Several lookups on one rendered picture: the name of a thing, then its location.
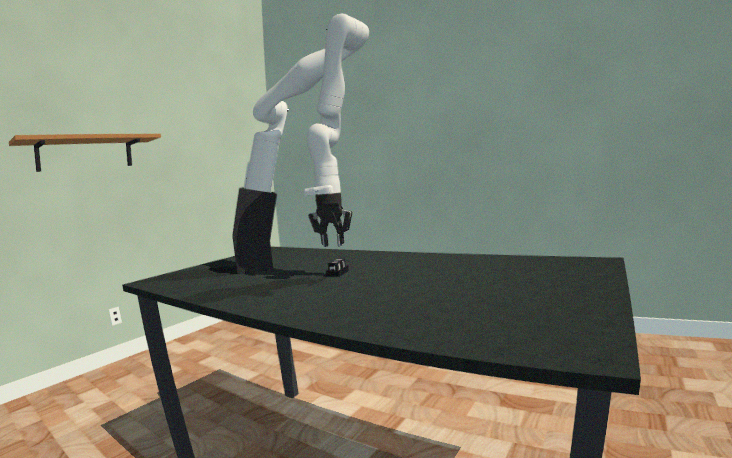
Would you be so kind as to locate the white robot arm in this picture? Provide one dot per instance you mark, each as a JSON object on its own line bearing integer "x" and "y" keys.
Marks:
{"x": 306, "y": 73}

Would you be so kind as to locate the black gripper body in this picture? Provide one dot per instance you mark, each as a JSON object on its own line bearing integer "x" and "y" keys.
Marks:
{"x": 332, "y": 202}

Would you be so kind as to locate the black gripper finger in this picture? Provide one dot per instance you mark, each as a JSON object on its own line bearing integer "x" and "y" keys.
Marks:
{"x": 319, "y": 228}
{"x": 346, "y": 225}

